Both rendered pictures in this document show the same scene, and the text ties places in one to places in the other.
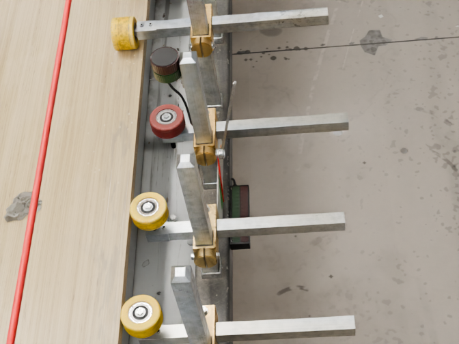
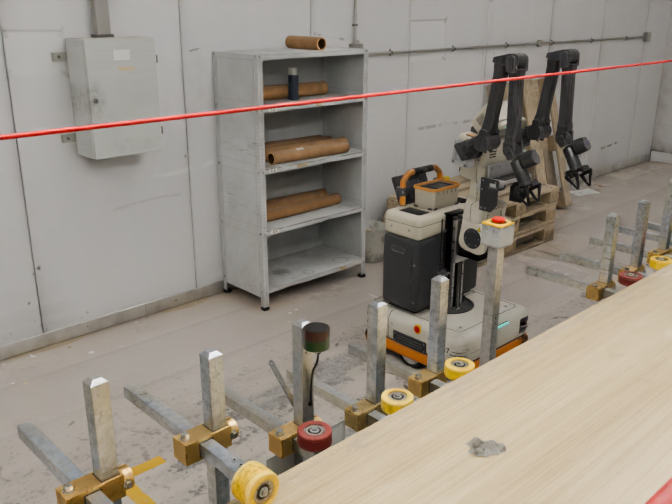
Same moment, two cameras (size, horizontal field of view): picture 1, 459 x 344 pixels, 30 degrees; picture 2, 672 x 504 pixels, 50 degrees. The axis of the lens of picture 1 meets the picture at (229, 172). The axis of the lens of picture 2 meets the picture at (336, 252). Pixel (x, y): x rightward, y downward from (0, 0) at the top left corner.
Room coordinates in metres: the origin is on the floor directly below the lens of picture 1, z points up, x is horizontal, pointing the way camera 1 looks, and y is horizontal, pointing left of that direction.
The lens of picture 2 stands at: (2.42, 1.05, 1.83)
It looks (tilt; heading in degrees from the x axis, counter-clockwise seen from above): 19 degrees down; 218
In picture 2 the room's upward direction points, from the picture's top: straight up
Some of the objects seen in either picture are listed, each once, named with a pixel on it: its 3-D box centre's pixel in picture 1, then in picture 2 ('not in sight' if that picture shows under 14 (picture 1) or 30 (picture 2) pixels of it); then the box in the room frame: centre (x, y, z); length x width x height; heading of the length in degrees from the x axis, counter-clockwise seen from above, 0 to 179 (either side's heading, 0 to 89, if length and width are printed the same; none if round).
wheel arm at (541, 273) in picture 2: not in sight; (577, 284); (-0.19, 0.16, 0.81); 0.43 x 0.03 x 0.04; 82
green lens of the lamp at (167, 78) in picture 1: (167, 69); (316, 342); (1.28, 0.09, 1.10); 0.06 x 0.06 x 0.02
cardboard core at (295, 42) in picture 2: not in sight; (305, 42); (-1.17, -2.05, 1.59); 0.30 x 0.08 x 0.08; 82
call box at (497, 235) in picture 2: not in sight; (497, 234); (0.52, 0.15, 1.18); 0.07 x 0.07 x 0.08; 82
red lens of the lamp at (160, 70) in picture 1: (165, 61); (316, 332); (1.28, 0.09, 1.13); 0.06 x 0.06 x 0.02
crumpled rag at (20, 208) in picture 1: (20, 204); (485, 444); (1.14, 0.46, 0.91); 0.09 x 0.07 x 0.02; 116
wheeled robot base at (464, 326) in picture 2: not in sight; (446, 323); (-0.83, -0.75, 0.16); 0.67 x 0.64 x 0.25; 82
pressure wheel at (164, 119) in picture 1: (169, 131); (314, 449); (1.32, 0.12, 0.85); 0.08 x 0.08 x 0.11
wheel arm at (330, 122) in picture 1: (254, 128); (261, 419); (1.29, -0.08, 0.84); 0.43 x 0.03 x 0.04; 82
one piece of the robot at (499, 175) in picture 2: not in sight; (503, 185); (-0.78, -0.46, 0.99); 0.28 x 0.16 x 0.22; 172
